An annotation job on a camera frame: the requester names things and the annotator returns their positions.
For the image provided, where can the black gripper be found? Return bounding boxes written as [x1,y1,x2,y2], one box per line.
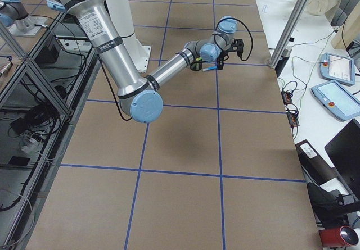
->
[217,50,229,70]

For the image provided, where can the blue marker pen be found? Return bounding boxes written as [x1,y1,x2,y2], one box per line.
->
[202,66,217,72]

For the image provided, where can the black mesh pen cup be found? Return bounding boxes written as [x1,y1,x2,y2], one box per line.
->
[190,61,203,72]

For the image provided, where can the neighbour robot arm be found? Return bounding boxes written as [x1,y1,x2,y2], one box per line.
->
[1,0,29,27]

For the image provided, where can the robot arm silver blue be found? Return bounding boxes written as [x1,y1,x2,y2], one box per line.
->
[47,0,237,124]

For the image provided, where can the orange black adapter box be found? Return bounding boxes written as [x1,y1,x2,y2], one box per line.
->
[281,91,293,105]

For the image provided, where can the brown paper table cover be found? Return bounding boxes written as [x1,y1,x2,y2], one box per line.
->
[26,0,322,249]

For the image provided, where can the teach pendant near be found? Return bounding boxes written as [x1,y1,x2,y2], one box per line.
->
[311,80,359,121]

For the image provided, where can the teach pendant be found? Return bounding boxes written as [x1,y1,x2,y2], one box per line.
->
[319,53,356,86]
[311,80,359,121]

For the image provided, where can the teach pendant far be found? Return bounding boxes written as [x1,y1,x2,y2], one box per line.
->
[319,53,356,86]

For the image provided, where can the white remote on box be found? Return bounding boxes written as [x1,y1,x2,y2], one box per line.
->
[300,143,318,159]

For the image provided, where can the black monitor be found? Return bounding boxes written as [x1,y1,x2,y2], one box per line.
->
[325,119,359,198]

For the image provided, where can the red cylinder bottle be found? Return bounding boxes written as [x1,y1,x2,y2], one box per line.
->
[319,226,359,247]

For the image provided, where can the aluminium frame post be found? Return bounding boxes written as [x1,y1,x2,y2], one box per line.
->
[268,0,309,69]

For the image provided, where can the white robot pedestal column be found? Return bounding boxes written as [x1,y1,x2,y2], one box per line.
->
[105,0,151,73]

